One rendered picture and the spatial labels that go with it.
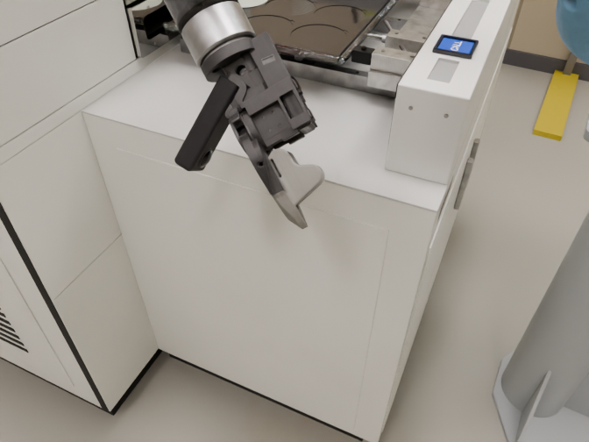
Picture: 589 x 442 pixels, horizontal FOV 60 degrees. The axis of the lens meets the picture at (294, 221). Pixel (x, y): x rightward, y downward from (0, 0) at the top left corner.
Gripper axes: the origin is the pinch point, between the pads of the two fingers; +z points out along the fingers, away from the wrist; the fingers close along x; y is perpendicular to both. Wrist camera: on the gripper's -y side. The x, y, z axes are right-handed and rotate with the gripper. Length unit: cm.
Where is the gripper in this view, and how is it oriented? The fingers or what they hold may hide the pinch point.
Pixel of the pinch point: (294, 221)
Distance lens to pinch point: 57.8
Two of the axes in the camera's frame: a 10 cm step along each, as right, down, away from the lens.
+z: 4.6, 8.9, 0.0
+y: 8.8, -4.5, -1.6
